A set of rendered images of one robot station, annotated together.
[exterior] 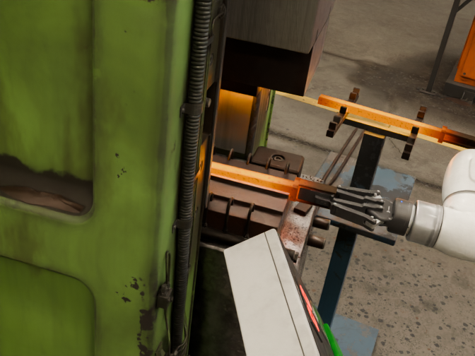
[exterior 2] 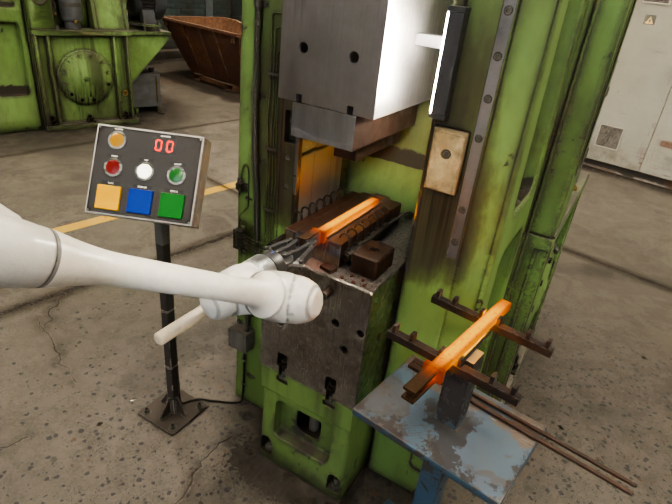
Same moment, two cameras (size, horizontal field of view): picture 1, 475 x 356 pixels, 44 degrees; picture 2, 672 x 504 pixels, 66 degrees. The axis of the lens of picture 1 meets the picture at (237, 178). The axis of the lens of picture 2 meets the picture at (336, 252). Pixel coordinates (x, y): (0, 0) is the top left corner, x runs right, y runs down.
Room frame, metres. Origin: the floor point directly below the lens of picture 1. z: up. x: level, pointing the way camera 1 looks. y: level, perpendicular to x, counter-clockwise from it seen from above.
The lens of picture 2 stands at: (1.53, -1.42, 1.68)
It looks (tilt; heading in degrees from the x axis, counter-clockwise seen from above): 28 degrees down; 107
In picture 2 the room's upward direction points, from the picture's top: 6 degrees clockwise
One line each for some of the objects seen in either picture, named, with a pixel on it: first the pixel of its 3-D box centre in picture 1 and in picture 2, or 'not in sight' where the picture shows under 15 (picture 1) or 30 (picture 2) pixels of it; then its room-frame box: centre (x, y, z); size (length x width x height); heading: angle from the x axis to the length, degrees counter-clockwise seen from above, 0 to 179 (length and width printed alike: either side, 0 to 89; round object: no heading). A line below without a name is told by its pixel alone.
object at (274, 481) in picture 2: not in sight; (285, 469); (1.05, -0.16, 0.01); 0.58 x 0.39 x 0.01; 169
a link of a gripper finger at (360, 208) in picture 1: (355, 208); (287, 250); (1.04, -0.26, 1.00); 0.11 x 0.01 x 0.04; 83
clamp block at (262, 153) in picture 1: (276, 169); (372, 259); (1.25, -0.09, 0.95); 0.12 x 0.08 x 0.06; 79
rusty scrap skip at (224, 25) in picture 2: not in sight; (229, 54); (-2.70, 5.93, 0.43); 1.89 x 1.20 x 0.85; 158
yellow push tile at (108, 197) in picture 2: not in sight; (108, 197); (0.43, -0.23, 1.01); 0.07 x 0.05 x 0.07; 14
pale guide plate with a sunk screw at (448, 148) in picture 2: not in sight; (445, 161); (1.39, -0.05, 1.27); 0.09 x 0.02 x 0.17; 169
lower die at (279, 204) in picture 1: (195, 186); (346, 222); (1.10, 0.09, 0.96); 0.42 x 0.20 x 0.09; 79
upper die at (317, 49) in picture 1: (210, 31); (359, 114); (1.10, 0.09, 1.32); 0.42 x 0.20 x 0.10; 79
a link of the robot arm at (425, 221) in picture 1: (422, 222); (259, 273); (1.03, -0.40, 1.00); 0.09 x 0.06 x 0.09; 168
